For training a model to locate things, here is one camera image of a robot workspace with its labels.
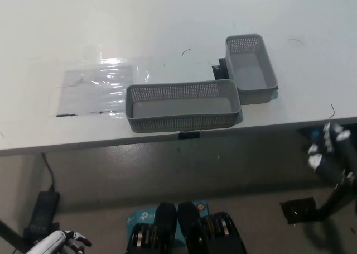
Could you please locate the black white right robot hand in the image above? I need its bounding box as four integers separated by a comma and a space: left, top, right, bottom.
306, 121, 357, 183

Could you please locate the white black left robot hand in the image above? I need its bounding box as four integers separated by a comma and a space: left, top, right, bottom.
27, 229, 93, 254

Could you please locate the grey perforated plastic basket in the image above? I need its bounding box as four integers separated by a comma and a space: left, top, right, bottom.
225, 33, 279, 106
125, 79, 242, 134

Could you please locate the teal TP-Link box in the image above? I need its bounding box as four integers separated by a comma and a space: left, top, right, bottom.
127, 200, 210, 242

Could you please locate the black power adapter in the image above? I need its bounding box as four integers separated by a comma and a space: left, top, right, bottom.
30, 190, 61, 233

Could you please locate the black diagonal table leg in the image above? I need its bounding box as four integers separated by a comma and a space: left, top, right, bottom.
0, 219, 28, 254

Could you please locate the black tape strip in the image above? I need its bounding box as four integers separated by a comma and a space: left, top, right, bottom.
178, 130, 201, 141

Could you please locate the black square table mat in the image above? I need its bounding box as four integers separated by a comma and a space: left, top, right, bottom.
212, 57, 279, 92

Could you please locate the transparent plastic sheet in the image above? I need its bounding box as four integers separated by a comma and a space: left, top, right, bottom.
49, 44, 151, 118

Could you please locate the black adapter cable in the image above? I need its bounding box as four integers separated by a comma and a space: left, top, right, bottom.
41, 152, 57, 193

